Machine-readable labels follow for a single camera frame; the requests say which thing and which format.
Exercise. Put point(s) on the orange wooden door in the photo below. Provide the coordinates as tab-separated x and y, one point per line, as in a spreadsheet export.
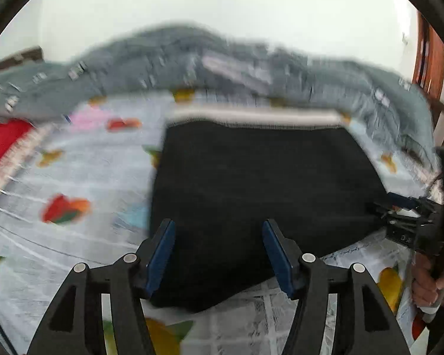
429	68

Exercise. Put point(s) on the grey folded quilt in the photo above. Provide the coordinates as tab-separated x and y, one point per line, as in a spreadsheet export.
394	110

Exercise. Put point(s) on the dark wooden bed footboard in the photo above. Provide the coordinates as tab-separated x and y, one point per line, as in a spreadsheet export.
32	54

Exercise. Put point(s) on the person's right hand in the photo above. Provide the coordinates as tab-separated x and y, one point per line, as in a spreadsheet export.
425	290

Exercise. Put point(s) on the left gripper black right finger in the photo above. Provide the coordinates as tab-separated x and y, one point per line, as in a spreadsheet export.
365	323

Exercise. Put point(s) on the black pants with white stripe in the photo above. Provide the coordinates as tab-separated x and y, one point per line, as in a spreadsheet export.
225	170

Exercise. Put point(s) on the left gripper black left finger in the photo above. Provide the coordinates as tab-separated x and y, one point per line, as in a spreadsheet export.
73	323

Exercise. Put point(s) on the fruit print grey bedsheet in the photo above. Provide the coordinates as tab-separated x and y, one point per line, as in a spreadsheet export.
80	192

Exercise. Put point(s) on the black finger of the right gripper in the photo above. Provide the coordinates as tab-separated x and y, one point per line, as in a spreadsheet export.
395	214
396	201

